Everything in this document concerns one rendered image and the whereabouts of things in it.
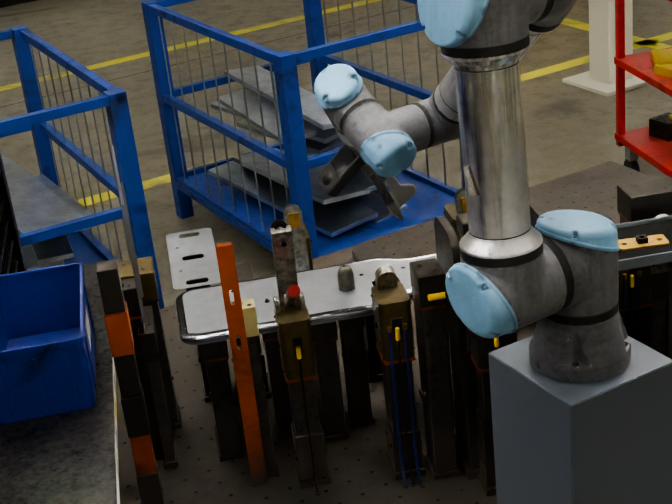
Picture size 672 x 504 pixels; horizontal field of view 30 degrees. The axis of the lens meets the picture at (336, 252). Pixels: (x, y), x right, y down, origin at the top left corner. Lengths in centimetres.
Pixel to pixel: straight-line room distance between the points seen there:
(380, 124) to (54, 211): 259
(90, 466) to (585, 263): 79
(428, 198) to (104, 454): 314
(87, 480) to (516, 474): 66
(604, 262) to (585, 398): 20
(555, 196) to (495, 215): 185
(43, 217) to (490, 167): 284
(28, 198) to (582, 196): 200
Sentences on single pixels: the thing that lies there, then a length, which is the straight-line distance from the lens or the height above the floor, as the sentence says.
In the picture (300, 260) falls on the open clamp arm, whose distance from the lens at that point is 254.
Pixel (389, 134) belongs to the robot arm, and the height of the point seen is 143.
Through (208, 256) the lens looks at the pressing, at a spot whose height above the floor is 100.
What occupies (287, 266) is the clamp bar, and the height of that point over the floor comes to 114.
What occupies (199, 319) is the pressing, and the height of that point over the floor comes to 100.
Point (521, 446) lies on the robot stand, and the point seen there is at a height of 97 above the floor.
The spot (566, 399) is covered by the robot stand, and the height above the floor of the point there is 110.
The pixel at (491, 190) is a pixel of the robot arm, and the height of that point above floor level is 143.
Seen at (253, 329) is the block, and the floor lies 102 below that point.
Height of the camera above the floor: 207
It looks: 25 degrees down
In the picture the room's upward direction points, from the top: 6 degrees counter-clockwise
